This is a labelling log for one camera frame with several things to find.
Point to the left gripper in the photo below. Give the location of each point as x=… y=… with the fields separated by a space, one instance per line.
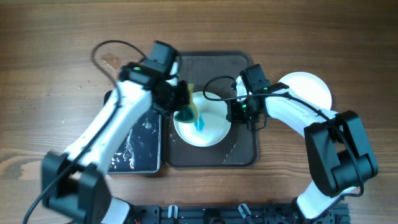
x=181 y=99

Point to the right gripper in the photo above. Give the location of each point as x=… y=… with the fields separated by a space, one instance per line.
x=234 y=114

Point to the green yellow sponge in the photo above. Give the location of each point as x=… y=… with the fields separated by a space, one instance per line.
x=189 y=113

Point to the white plate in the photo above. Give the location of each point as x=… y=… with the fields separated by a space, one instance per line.
x=309 y=87
x=211 y=125

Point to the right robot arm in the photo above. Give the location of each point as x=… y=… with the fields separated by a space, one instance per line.
x=339 y=153

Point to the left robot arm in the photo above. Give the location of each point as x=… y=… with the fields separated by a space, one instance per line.
x=73 y=183

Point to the large brown serving tray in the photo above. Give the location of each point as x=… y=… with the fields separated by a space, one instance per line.
x=240 y=147

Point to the small black water tray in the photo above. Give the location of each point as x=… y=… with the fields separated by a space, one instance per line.
x=140 y=152

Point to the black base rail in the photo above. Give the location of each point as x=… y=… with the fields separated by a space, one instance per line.
x=278 y=213

